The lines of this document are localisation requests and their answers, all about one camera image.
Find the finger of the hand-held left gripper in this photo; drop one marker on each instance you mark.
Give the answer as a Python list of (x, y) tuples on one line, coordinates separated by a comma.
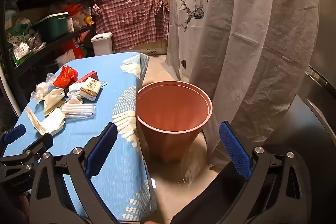
[(43, 142), (14, 133)]

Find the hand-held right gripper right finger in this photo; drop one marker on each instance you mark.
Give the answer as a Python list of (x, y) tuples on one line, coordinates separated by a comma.
[(235, 150)]

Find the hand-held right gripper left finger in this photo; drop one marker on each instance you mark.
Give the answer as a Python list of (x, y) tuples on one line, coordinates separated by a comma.
[(102, 150)]

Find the clear plastic tube package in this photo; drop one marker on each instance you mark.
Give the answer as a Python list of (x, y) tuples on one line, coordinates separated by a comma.
[(78, 109)]

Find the white tissue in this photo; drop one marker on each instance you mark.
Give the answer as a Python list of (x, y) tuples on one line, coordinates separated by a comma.
[(39, 91), (74, 100)]

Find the pink plastic bin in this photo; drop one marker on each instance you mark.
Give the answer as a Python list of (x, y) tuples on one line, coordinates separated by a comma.
[(170, 108)]

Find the white folded paper napkin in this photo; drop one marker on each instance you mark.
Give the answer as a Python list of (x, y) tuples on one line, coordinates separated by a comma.
[(53, 121)]

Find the white tan-striped paper wrapper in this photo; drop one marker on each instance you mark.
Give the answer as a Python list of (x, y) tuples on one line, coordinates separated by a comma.
[(32, 117)]

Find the beige paper wrapper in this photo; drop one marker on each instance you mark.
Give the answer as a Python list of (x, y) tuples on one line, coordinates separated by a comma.
[(52, 102)]

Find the white paper packet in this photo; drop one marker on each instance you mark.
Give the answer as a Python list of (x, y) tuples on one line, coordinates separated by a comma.
[(74, 87)]

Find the beige tissue packet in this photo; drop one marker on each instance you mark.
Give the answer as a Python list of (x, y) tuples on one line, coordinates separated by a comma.
[(90, 87)]

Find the blue leaf-print tablecloth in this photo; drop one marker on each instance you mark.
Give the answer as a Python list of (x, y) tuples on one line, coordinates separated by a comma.
[(110, 82)]

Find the red plastic bag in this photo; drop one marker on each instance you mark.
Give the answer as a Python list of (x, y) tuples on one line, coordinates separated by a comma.
[(65, 77)]

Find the red cardboard box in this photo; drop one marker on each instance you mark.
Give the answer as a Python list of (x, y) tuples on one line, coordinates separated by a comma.
[(89, 75)]

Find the green white food packet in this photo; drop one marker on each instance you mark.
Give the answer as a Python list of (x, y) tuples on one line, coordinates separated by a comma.
[(19, 53)]

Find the white red-print box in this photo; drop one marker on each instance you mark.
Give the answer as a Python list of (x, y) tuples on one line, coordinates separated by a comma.
[(65, 58)]

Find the clear bag of dark food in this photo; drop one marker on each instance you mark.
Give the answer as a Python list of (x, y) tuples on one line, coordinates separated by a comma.
[(35, 43)]

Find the red orange bag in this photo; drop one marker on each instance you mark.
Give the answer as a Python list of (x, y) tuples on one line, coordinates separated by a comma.
[(76, 48)]

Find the white lidded bin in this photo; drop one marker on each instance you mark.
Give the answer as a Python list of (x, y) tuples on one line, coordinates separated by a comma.
[(102, 45)]

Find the grey nonwoven cloth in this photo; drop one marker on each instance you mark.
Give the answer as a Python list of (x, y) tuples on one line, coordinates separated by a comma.
[(257, 43)]

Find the green storage box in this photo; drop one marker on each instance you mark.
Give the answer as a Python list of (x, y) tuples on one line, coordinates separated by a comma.
[(52, 27)]

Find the beige vented kickboard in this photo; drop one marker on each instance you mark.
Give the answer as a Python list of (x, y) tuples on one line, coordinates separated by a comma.
[(156, 49)]

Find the white labelled cup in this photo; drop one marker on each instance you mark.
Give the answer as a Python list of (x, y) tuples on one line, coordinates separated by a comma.
[(70, 24)]

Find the white deer-print curtain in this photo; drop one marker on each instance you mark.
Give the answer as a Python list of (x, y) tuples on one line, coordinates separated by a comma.
[(191, 29)]

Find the yellow toy figure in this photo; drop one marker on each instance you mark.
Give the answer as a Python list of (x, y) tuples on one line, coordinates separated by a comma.
[(89, 20)]

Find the red plaid shirt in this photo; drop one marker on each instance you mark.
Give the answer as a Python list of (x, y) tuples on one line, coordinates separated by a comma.
[(131, 19)]

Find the red plastic bags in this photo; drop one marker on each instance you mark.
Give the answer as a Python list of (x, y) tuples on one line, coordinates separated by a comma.
[(73, 10)]

